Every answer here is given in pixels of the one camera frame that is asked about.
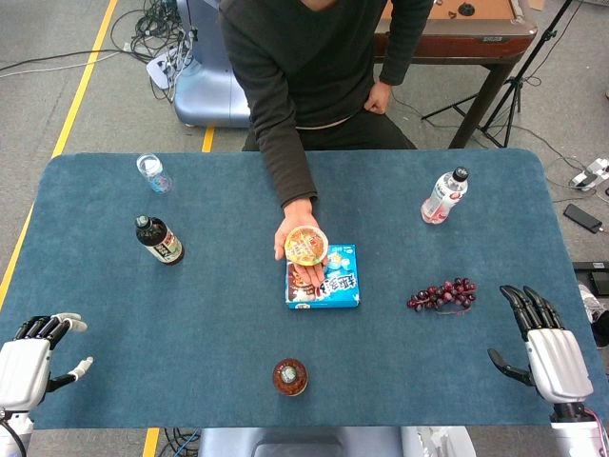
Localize person left hand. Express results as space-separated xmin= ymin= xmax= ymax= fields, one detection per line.
xmin=364 ymin=80 xmax=392 ymax=115

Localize robot right five-finger hand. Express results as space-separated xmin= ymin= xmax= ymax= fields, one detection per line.
xmin=486 ymin=285 xmax=595 ymax=406

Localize robot left five-finger hand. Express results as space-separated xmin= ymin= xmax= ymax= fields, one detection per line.
xmin=0 ymin=312 xmax=94 ymax=413

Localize person right hand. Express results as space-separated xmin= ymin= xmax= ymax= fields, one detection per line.
xmin=273 ymin=197 xmax=329 ymax=289

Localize orange snack packet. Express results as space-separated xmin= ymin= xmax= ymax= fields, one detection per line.
xmin=284 ymin=226 xmax=329 ymax=266

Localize person right forearm dark sleeve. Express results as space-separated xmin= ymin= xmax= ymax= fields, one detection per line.
xmin=246 ymin=94 xmax=319 ymax=209

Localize grey white shoe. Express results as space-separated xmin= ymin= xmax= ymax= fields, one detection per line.
xmin=578 ymin=284 xmax=609 ymax=348

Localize person in dark sweater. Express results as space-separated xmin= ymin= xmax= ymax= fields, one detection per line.
xmin=218 ymin=0 xmax=435 ymax=152

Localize blue snack box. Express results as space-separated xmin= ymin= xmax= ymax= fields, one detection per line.
xmin=285 ymin=244 xmax=362 ymax=310

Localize black flat device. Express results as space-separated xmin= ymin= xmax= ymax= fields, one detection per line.
xmin=573 ymin=260 xmax=609 ymax=287

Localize brown pool table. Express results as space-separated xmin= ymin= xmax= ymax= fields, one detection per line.
xmin=373 ymin=0 xmax=539 ymax=149

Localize white drink bottle black cap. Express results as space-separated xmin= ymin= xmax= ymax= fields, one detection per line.
xmin=420 ymin=166 xmax=470 ymax=226

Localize blue table mat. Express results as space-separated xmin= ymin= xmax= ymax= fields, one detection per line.
xmin=0 ymin=148 xmax=603 ymax=429

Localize purple grape bunch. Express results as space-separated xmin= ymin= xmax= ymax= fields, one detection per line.
xmin=406 ymin=277 xmax=479 ymax=315

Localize black tripod stand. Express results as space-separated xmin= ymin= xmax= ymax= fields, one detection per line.
xmin=421 ymin=0 xmax=575 ymax=149

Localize dark drink bottle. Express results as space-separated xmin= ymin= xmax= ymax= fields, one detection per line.
xmin=134 ymin=214 xmax=186 ymax=267

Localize black phone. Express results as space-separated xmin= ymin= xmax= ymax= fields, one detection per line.
xmin=563 ymin=203 xmax=604 ymax=234

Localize clear water bottle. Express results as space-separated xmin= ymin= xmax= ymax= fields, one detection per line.
xmin=136 ymin=153 xmax=173 ymax=194

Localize blue white machine base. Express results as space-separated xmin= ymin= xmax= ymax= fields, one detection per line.
xmin=171 ymin=0 xmax=251 ymax=129

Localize brown round jar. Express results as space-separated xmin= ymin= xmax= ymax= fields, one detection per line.
xmin=271 ymin=357 xmax=309 ymax=397

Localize white power strip with plugs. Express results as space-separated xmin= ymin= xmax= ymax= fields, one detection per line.
xmin=569 ymin=158 xmax=609 ymax=189

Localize robot grey blue torso base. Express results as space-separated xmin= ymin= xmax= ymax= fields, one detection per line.
xmin=197 ymin=427 xmax=477 ymax=457

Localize cables under table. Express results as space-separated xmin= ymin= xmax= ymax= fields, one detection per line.
xmin=164 ymin=427 xmax=201 ymax=457

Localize white power strip with cables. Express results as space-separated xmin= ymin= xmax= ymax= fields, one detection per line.
xmin=146 ymin=47 xmax=185 ymax=90

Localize black cable bundle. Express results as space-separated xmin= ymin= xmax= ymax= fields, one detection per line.
xmin=111 ymin=0 xmax=199 ymax=104

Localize long black floor cable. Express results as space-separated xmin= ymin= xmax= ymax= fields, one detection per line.
xmin=0 ymin=47 xmax=128 ymax=77

